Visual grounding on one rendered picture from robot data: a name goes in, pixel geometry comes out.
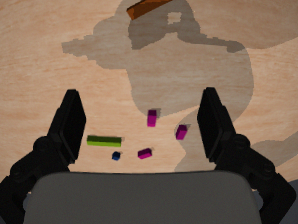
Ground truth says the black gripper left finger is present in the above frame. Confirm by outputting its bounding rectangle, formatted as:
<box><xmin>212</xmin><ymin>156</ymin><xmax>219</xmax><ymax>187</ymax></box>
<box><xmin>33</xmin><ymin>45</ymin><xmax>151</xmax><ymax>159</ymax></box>
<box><xmin>0</xmin><ymin>89</ymin><xmax>86</xmax><ymax>224</ymax></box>

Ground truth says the small magenta block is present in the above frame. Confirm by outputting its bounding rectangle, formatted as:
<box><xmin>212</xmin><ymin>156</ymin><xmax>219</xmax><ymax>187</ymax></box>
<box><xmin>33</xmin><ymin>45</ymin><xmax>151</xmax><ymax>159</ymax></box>
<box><xmin>176</xmin><ymin>125</ymin><xmax>187</xmax><ymax>140</ymax></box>
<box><xmin>138</xmin><ymin>148</ymin><xmax>152</xmax><ymax>159</ymax></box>
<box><xmin>147</xmin><ymin>110</ymin><xmax>157</xmax><ymax>127</ymax></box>

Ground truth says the lime green rod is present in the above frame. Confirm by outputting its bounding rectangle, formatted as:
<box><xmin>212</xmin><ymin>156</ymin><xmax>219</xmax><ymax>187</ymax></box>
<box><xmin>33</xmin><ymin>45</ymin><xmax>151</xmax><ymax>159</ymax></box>
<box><xmin>86</xmin><ymin>136</ymin><xmax>121</xmax><ymax>147</ymax></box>

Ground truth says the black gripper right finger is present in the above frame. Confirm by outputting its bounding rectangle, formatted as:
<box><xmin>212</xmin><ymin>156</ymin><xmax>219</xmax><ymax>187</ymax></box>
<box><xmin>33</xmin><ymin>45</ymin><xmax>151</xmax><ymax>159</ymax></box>
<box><xmin>197</xmin><ymin>87</ymin><xmax>296</xmax><ymax>224</ymax></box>

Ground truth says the small dark blue cube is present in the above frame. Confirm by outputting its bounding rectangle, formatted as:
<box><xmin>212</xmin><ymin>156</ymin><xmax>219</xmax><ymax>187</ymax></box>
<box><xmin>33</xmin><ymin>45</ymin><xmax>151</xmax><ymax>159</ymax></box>
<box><xmin>112</xmin><ymin>151</ymin><xmax>120</xmax><ymax>161</ymax></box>

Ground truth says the orange rod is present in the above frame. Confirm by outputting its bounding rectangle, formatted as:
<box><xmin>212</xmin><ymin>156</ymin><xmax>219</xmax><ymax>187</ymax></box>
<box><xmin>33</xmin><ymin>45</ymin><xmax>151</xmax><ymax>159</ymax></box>
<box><xmin>126</xmin><ymin>0</ymin><xmax>172</xmax><ymax>21</ymax></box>

